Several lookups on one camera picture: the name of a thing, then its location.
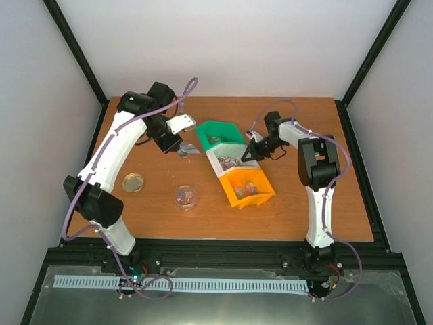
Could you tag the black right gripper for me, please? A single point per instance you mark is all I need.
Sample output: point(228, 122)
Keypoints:
point(256, 149)

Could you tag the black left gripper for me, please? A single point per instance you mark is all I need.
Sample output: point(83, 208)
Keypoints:
point(172, 144)

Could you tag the orange plastic bin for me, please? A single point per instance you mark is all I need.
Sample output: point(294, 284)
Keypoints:
point(246, 187)

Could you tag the silver metal scoop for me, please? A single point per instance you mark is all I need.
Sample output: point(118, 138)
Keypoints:
point(186, 149)

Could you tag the gold metal jar lid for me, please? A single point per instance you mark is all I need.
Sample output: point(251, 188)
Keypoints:
point(133, 182)

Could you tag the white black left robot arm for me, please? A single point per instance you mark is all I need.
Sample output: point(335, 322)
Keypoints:
point(90, 192)

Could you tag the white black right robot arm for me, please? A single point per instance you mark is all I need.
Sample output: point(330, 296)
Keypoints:
point(318, 169)

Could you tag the white translucent plastic bin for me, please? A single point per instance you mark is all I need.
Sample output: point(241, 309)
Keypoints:
point(226, 157)

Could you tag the green plastic bin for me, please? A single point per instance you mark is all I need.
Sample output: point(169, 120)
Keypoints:
point(211, 133)

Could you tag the clear plastic jar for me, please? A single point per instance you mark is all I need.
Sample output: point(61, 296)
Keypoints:
point(186, 198)

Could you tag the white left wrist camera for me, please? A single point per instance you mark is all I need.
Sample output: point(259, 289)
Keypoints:
point(180, 123)

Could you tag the black aluminium frame rail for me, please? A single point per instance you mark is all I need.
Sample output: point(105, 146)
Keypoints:
point(233, 254)

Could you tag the light blue slotted cable duct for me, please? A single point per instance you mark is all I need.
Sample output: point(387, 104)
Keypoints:
point(184, 285)

